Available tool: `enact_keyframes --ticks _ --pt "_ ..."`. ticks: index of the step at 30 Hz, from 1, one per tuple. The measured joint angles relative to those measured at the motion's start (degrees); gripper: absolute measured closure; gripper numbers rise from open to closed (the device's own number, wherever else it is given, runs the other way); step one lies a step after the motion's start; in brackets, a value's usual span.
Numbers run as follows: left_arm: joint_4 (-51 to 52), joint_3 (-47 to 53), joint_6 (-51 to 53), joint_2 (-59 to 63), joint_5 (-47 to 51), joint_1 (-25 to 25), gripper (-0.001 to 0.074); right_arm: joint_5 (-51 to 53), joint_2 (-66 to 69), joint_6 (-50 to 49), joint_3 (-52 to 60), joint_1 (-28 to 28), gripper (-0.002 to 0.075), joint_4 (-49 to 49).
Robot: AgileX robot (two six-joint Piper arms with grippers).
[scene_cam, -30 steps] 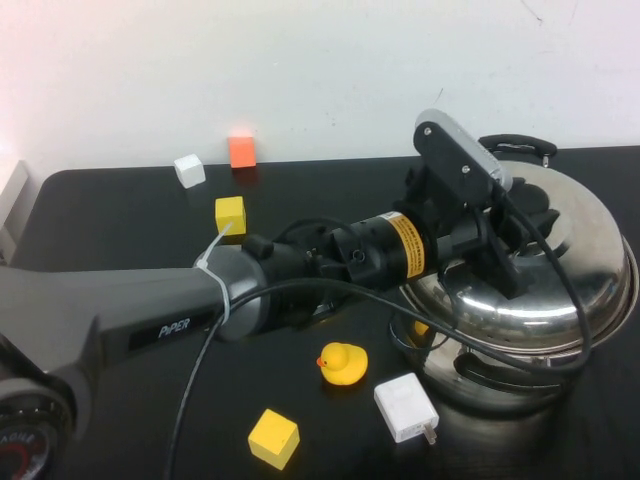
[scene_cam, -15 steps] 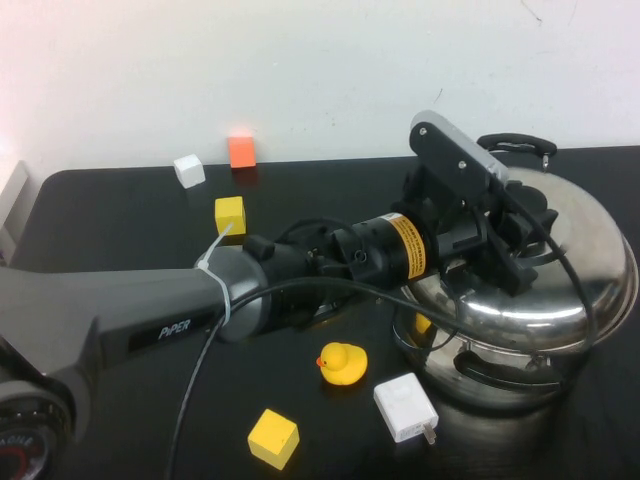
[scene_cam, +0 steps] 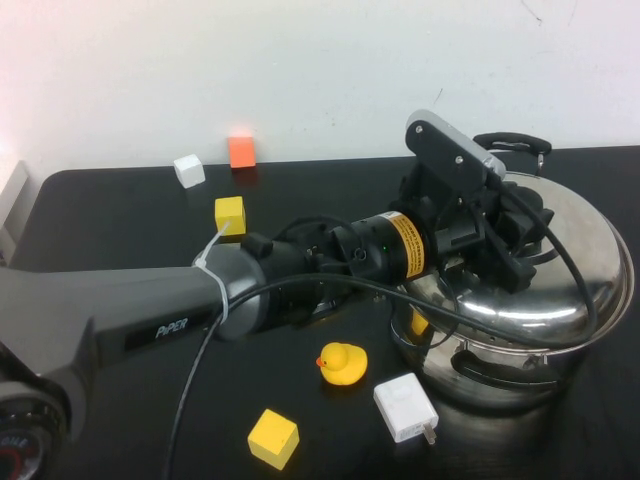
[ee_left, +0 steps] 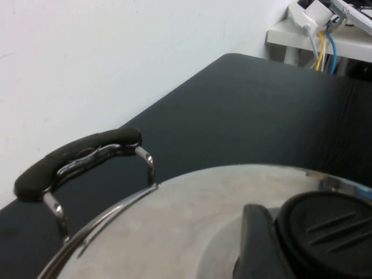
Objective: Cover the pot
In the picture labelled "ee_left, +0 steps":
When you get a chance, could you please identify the steel pot with black handles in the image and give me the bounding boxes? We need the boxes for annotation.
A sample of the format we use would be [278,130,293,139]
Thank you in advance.
[13,127,160,279]

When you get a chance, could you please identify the yellow cable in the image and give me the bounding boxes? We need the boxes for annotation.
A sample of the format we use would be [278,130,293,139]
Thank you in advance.
[315,30,327,72]

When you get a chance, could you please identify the steel lid with black knob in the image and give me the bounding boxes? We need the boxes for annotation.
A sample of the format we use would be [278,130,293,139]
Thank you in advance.
[37,164,372,279]

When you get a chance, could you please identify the grey cable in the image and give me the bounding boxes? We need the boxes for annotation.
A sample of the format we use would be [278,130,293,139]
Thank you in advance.
[302,24,320,70]

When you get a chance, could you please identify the white equipment with cables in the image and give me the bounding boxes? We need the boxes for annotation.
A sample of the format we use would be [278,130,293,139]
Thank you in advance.
[266,20,372,66]

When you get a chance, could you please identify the blue cable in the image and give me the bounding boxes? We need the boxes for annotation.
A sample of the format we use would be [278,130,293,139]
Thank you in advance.
[325,24,339,75]

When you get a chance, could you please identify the white power adapter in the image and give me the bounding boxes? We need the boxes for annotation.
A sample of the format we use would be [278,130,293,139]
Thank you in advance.
[287,0,335,33]

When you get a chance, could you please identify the grey electronics board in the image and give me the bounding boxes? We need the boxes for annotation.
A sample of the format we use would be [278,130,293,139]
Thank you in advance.
[328,0,372,30]

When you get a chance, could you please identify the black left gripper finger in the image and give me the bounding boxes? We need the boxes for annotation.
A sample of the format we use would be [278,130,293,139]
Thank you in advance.
[234,203,300,279]

